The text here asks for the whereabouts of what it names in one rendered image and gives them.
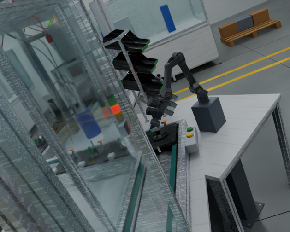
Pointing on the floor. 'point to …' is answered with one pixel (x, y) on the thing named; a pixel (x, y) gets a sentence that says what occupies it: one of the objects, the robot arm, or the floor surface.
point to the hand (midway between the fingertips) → (153, 123)
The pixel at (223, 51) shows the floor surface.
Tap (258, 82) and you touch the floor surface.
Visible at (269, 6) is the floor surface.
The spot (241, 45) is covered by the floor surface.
